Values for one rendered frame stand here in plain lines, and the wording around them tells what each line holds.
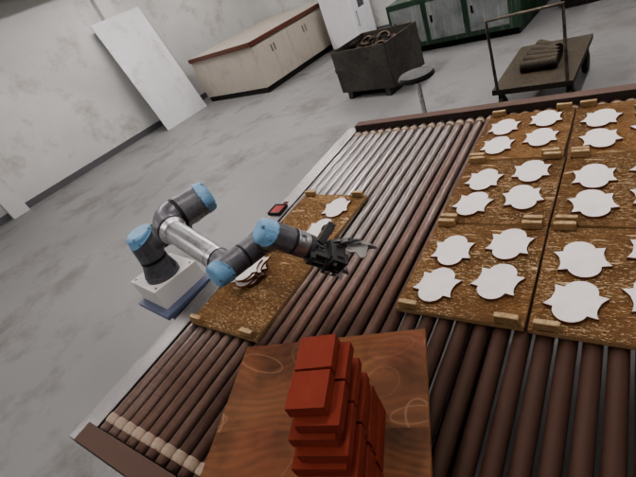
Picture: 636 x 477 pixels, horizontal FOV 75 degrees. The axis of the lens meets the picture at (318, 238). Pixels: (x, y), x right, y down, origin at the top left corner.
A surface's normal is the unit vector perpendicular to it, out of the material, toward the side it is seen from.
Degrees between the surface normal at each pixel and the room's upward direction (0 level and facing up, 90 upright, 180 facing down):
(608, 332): 0
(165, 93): 75
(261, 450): 0
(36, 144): 90
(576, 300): 0
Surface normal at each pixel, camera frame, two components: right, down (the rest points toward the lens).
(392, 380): -0.35, -0.77
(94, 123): 0.74, 0.13
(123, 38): 0.62, -0.07
